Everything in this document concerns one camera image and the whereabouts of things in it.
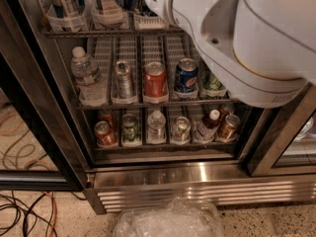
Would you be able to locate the clear water bottle bottom shelf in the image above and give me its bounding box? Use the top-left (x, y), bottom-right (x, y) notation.
top-left (147, 111), bottom-right (166, 144)

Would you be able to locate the stainless steel fridge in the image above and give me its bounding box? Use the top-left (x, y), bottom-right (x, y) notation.
top-left (0, 0), bottom-right (315, 214)

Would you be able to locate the red can front bottom shelf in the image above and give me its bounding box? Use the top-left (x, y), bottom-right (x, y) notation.
top-left (94, 120), bottom-right (117, 147)

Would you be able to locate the brown bottle white cap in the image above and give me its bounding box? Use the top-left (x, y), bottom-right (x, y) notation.
top-left (195, 110), bottom-right (220, 141)

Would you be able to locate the brown can rear bottom shelf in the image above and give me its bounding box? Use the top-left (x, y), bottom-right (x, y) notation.
top-left (219, 102), bottom-right (235, 120)

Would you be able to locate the silver can middle shelf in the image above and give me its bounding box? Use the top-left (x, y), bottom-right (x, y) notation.
top-left (115, 61), bottom-right (134, 99)

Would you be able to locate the right glass fridge door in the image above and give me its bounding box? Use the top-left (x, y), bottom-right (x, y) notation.
top-left (247, 86), bottom-right (316, 177)

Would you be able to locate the red can rear bottom shelf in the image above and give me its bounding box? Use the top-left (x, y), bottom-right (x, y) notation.
top-left (98, 110), bottom-right (115, 127)

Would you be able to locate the left glass fridge door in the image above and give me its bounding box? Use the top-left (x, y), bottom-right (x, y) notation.
top-left (0, 46), bottom-right (87, 192)

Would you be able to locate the brown can front bottom shelf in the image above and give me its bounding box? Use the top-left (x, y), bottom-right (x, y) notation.
top-left (217, 115), bottom-right (241, 141)

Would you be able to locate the green can front middle shelf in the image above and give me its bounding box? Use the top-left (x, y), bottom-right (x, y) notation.
top-left (202, 69), bottom-right (224, 91)

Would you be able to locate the black cable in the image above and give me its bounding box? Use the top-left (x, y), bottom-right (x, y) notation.
top-left (0, 191), bottom-right (57, 237)

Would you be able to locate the light green can bottom shelf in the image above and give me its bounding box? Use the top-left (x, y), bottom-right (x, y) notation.
top-left (172, 117), bottom-right (191, 141)

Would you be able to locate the clear water bottle middle shelf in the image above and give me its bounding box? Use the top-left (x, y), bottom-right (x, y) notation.
top-left (71, 46), bottom-right (106, 107)

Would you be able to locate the orange cable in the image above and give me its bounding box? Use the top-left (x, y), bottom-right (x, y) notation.
top-left (41, 191), bottom-right (59, 237)

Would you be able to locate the blue pepsi can middle shelf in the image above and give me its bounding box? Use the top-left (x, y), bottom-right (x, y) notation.
top-left (174, 57), bottom-right (198, 93)

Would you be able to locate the red can shelf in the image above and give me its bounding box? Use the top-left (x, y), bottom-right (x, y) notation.
top-left (144, 62), bottom-right (167, 98)
top-left (98, 110), bottom-right (115, 127)
top-left (94, 120), bottom-right (117, 147)

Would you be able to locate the white label bottle top shelf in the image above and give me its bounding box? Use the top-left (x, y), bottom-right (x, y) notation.
top-left (92, 0), bottom-right (124, 29)

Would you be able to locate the brown can shelf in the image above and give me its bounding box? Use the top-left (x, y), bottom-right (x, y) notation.
top-left (217, 115), bottom-right (241, 141)
top-left (219, 102), bottom-right (235, 120)

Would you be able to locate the red can middle shelf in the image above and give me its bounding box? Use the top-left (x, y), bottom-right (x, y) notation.
top-left (144, 62), bottom-right (167, 98)

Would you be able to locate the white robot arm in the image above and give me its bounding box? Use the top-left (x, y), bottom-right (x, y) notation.
top-left (145, 0), bottom-right (316, 109)

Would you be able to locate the clear plastic bag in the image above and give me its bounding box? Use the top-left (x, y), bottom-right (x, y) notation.
top-left (113, 197), bottom-right (224, 237)

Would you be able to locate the clear water bottle shelf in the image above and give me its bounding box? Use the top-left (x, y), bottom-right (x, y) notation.
top-left (147, 111), bottom-right (166, 144)
top-left (71, 46), bottom-right (106, 107)

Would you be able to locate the glass fridge door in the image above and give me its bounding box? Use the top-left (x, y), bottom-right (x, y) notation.
top-left (0, 46), bottom-right (87, 192)
top-left (247, 86), bottom-right (316, 177)

